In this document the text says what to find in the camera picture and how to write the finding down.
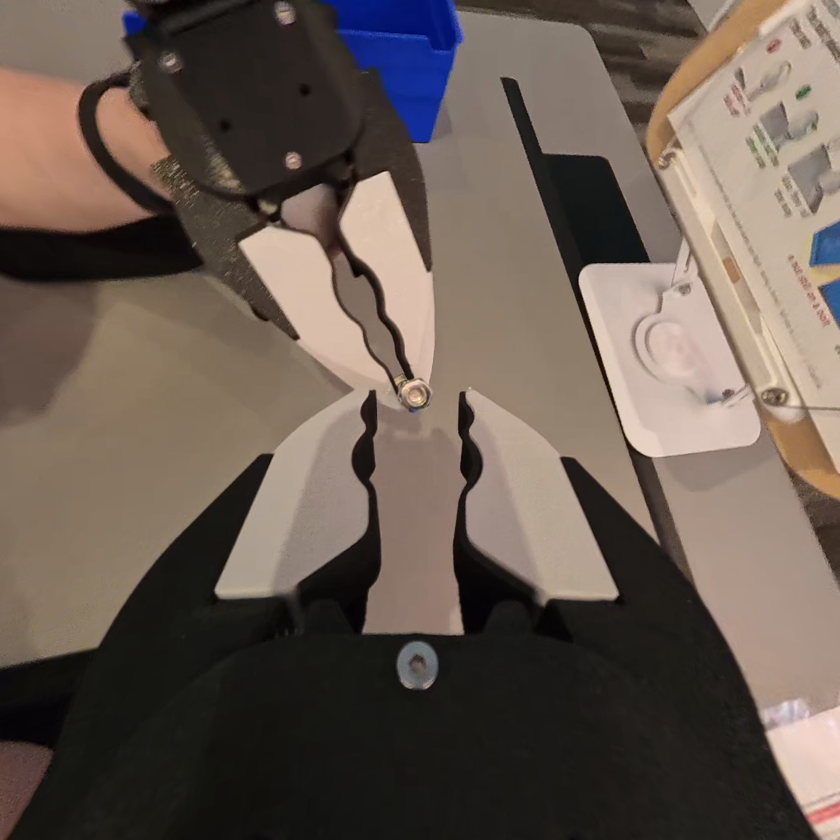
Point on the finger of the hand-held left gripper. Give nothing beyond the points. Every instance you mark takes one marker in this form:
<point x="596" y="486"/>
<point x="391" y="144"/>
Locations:
<point x="308" y="295"/>
<point x="400" y="262"/>

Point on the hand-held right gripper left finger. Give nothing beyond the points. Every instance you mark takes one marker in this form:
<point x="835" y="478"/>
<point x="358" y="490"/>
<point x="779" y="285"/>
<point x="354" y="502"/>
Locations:
<point x="295" y="518"/>

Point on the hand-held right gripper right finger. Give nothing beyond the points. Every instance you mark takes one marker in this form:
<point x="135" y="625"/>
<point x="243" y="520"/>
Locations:
<point x="538" y="518"/>

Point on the silver hex bolt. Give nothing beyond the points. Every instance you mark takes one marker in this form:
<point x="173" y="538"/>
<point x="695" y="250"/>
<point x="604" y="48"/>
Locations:
<point x="415" y="394"/>

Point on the blue divided plastic bin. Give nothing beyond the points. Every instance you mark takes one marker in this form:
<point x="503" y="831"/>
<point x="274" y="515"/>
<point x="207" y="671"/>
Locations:
<point x="407" y="65"/>

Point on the person's left forearm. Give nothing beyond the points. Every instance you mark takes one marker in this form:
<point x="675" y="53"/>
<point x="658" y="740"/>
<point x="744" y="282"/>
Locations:
<point x="39" y="151"/>

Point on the person's left hand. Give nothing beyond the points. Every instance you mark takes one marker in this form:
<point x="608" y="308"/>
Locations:
<point x="124" y="151"/>

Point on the black wrist rest pad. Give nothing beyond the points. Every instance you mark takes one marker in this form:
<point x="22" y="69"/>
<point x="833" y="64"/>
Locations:
<point x="98" y="253"/>

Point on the wooden document stand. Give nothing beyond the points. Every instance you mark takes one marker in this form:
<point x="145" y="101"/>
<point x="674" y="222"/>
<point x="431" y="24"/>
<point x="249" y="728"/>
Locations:
<point x="807" y="446"/>

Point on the laminated instruction sheet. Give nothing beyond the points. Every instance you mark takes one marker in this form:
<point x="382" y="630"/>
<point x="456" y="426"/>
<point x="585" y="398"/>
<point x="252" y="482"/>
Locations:
<point x="814" y="774"/>

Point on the person's bare leg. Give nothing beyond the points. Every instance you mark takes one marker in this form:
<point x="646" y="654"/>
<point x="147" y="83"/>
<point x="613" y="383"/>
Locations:
<point x="19" y="794"/>

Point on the printed instruction poster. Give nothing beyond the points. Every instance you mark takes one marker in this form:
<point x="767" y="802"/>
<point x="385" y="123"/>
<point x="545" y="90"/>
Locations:
<point x="787" y="197"/>

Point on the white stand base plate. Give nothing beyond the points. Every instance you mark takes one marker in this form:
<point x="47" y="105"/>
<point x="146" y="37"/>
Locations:
<point x="617" y="394"/>

